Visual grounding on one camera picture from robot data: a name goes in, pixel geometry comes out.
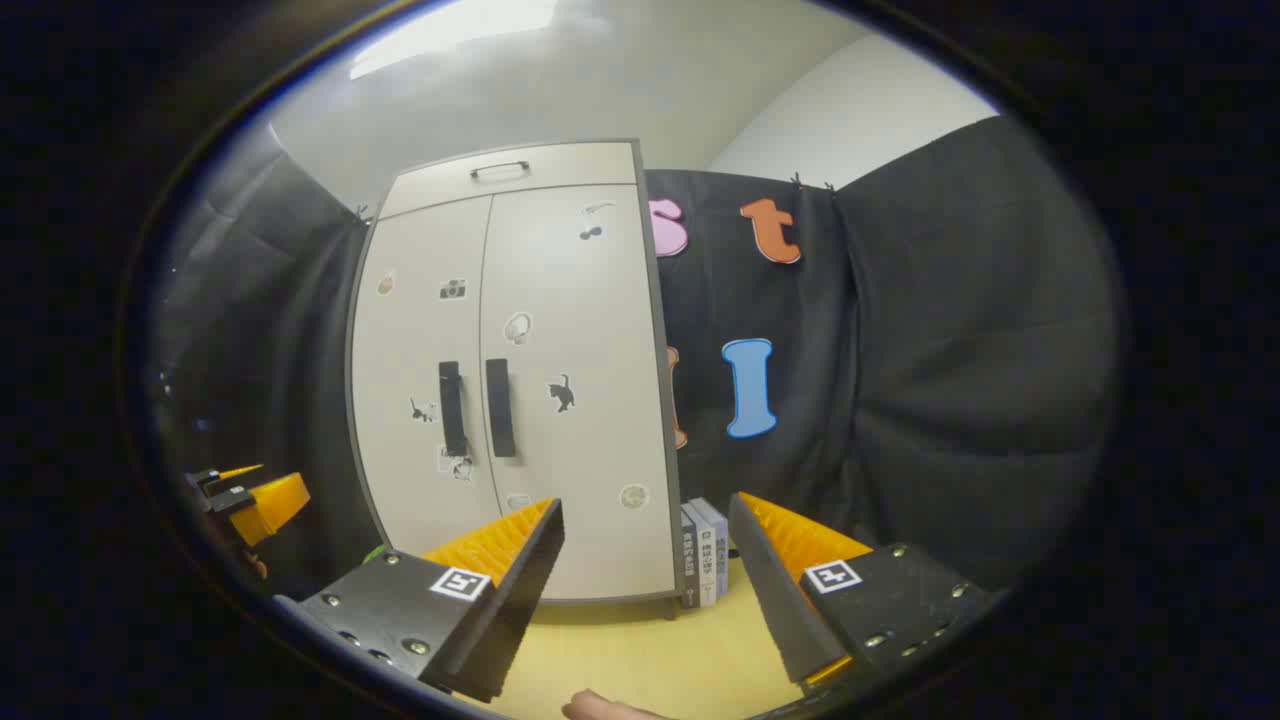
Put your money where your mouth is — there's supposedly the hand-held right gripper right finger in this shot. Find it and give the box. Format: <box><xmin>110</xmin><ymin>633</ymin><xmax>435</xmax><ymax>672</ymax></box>
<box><xmin>727</xmin><ymin>491</ymin><xmax>1009</xmax><ymax>689</ymax></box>

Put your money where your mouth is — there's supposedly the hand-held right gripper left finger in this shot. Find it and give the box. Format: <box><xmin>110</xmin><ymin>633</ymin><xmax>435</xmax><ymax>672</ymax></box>
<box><xmin>272</xmin><ymin>497</ymin><xmax>567</xmax><ymax>704</ymax></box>

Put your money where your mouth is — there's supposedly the white double-door shoe cabinet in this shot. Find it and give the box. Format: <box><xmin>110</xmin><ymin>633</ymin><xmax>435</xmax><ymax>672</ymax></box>
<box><xmin>345</xmin><ymin>138</ymin><xmax>686</xmax><ymax>606</ymax></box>

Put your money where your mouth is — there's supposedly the camera sticker shoe cabinet door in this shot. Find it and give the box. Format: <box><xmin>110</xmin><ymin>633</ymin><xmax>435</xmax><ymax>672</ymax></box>
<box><xmin>346</xmin><ymin>195</ymin><xmax>506</xmax><ymax>559</ymax></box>

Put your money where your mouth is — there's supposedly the headphone sticker shoe cabinet door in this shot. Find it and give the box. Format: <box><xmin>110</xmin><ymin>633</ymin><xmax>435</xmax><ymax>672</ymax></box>
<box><xmin>478</xmin><ymin>183</ymin><xmax>683</xmax><ymax>603</ymax></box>

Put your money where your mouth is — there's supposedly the white cabinet drawer front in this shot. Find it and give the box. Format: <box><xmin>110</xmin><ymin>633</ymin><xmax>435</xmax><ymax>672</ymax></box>
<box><xmin>378</xmin><ymin>140</ymin><xmax>641</xmax><ymax>221</ymax></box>

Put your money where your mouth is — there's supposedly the pale blue book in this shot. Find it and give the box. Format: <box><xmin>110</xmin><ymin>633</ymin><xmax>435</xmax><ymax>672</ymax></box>
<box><xmin>705</xmin><ymin>497</ymin><xmax>731</xmax><ymax>601</ymax></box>

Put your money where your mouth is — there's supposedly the dark grey book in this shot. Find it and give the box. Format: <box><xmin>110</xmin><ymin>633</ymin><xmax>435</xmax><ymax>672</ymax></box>
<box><xmin>680</xmin><ymin>505</ymin><xmax>701</xmax><ymax>609</ymax></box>

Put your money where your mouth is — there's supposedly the black backdrop cloth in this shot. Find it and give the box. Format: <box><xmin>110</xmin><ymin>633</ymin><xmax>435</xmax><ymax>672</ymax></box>
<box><xmin>145</xmin><ymin>115</ymin><xmax>1126</xmax><ymax>601</ymax></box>

